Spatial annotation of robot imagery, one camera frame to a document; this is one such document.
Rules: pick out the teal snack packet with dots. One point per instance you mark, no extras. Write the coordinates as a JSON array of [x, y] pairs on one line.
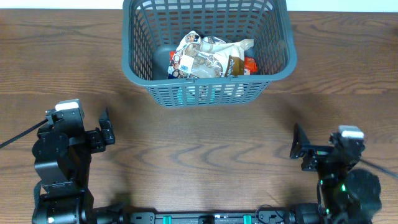
[[200, 95]]

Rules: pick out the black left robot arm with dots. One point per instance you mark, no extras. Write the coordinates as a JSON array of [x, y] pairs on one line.
[[62, 161]]

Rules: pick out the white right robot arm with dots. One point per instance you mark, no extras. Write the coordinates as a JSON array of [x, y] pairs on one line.
[[345, 194]]

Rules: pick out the spaghetti packet orange ends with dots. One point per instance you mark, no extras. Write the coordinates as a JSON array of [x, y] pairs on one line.
[[250, 65]]

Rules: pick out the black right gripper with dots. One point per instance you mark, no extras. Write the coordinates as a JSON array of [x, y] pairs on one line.
[[316, 152]]

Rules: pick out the beige snack pouch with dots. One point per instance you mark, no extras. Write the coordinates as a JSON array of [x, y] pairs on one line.
[[232, 49], [193, 45]]

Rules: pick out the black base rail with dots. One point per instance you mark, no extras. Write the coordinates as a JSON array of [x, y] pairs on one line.
[[262, 217]]

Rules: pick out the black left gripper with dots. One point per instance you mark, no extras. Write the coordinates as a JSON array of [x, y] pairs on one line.
[[96, 144]]

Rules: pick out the grey plastic basket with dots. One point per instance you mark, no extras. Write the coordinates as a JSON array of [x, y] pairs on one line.
[[153, 28]]

